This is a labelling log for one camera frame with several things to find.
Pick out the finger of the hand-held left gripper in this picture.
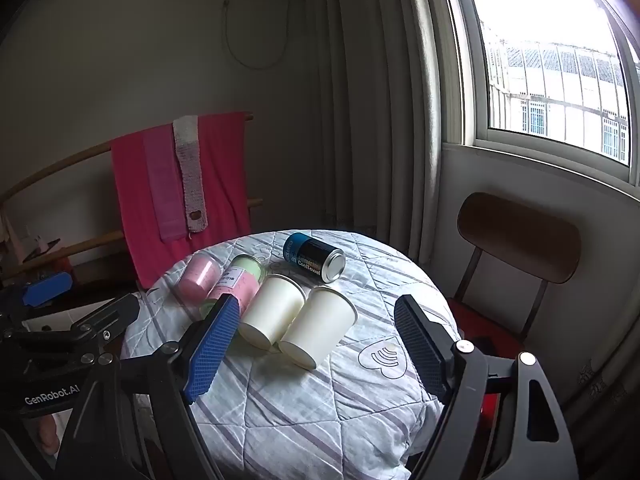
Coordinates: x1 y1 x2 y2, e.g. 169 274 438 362
70 294 141 349
0 271 76 320

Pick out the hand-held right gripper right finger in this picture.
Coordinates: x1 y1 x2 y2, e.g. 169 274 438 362
394 294 581 480

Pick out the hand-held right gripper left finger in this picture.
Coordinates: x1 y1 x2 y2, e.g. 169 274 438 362
52 294 242 480

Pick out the white paper cup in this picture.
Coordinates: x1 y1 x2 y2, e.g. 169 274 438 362
239 274 307 350
278 285 359 371

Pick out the pink and green labelled cup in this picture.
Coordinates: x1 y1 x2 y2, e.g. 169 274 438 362
199 255 266 321

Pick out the pink plastic cup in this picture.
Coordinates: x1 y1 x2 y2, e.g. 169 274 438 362
177 253 223 306

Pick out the person's left hand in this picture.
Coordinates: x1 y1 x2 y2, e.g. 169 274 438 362
37 410 65 456

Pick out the small white object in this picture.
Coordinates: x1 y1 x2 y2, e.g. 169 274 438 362
10 227 63 266

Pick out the light pink cloth strip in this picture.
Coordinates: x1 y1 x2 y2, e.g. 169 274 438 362
144 127 187 243

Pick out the blue and black can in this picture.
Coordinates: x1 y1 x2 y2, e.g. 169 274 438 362
282 232 347 284

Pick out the brown wooden chair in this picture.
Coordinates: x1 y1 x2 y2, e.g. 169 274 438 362
444 191 583 426

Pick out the white and pink knitted strip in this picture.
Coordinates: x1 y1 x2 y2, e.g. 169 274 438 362
172 115 208 233

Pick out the bright pink towel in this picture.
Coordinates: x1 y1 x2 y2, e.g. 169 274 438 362
110 112 253 291

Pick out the grey curtain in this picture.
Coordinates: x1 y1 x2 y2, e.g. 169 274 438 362
305 0 481 266

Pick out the white framed window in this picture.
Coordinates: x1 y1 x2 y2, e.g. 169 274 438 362
440 0 640 183

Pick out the wooden rail rack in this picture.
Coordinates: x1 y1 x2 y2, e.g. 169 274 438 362
0 112 263 281

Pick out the thin wall cable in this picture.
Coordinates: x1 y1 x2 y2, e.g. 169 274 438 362
223 0 288 71

